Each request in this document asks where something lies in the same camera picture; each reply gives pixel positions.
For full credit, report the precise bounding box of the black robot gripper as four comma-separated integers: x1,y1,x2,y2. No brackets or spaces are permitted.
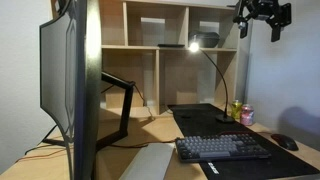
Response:
232,0,293,43

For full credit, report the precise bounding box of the black gooseneck desk lamp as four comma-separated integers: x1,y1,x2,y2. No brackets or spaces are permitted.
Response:
188,40,236,125

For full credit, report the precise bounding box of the black bag on shelf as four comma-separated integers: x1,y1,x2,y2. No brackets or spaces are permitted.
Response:
188,30,221,49

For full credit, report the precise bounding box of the yellow green drink can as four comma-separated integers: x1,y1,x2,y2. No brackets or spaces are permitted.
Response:
231,99,243,120

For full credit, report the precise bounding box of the pink drink can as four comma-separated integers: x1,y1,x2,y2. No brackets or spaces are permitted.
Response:
240,103,255,127

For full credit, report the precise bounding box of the flat black device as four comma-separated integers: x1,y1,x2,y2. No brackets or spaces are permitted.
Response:
157,43,186,48

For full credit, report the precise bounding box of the wooden cubby shelf unit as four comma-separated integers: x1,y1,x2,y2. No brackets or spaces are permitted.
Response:
49,0,245,118

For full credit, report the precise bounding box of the black computer mouse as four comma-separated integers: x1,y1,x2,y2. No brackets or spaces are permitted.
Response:
270,133,300,152

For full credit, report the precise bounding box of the grey mechanical keyboard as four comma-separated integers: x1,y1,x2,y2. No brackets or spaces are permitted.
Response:
174,133,272,164

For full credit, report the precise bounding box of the black desk mat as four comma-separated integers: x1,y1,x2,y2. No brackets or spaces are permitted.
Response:
167,103,320,180

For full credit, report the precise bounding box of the black angular monitor stand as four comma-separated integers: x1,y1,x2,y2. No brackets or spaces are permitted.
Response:
41,70,136,152

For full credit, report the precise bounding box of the grey keyboard wrist rest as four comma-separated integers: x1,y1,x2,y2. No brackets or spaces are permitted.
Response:
118,142,176,180

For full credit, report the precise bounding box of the black curved computer monitor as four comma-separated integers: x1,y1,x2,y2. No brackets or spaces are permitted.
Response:
39,0,103,180

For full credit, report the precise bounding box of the dark power cable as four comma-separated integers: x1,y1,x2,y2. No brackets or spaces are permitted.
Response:
133,84,156,121

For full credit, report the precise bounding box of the black monitor cable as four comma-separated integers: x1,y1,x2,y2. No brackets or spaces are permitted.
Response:
24,124,58,156

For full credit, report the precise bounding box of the red thin cable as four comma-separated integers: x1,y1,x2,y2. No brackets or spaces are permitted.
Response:
14,148,68,164

